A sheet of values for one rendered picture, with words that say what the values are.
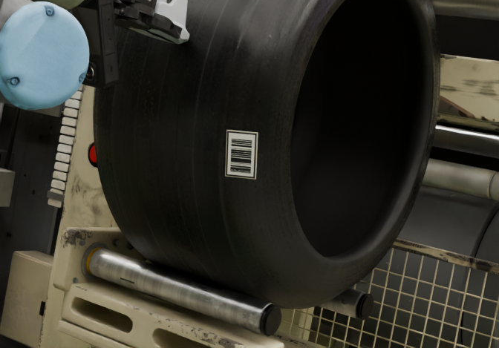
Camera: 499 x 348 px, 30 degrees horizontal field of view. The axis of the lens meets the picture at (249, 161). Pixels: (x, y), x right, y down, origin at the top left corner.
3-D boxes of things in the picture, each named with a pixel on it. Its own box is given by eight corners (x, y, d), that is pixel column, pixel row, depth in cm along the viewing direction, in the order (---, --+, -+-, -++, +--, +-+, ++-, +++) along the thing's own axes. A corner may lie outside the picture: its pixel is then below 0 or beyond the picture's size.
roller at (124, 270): (84, 278, 147) (82, 252, 145) (105, 267, 150) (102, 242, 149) (264, 342, 127) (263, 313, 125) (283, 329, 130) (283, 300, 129)
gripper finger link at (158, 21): (191, 28, 114) (145, 6, 107) (188, 40, 114) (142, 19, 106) (162, 24, 116) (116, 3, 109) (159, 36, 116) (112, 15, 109)
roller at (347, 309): (191, 267, 169) (196, 243, 169) (206, 268, 173) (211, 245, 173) (358, 320, 149) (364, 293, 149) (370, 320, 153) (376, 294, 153)
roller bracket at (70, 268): (50, 288, 145) (61, 226, 144) (205, 277, 177) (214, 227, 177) (64, 293, 143) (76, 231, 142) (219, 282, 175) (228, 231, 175)
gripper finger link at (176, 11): (213, 5, 119) (169, -19, 111) (202, 50, 119) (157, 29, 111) (194, 3, 121) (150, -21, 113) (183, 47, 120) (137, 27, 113)
